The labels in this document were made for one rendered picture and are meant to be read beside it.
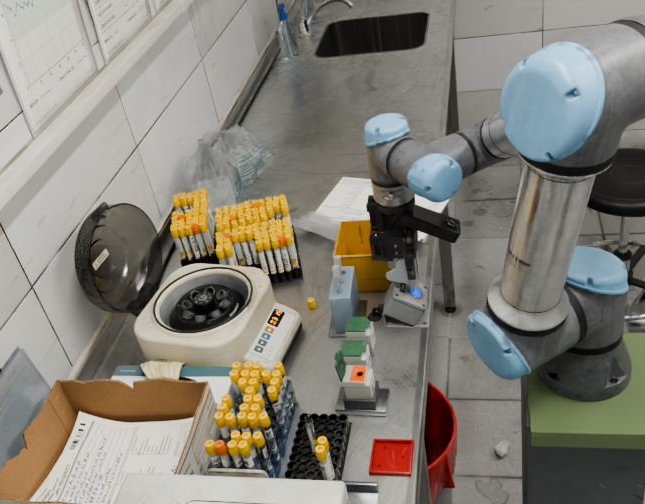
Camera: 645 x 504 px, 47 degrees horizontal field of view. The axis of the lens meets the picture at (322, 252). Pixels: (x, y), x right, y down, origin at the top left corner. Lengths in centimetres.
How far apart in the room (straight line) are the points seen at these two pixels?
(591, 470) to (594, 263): 38
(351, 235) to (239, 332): 40
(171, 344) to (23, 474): 33
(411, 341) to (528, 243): 52
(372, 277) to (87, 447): 64
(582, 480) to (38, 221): 107
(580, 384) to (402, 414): 30
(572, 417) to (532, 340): 22
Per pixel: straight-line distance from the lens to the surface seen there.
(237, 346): 139
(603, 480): 142
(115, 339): 165
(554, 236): 97
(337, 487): 87
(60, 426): 139
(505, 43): 354
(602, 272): 118
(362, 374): 130
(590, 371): 127
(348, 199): 186
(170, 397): 131
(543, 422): 126
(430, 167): 116
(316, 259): 170
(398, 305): 144
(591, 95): 82
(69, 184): 154
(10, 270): 138
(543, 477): 141
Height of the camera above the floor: 186
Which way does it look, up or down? 35 degrees down
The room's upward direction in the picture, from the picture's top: 12 degrees counter-clockwise
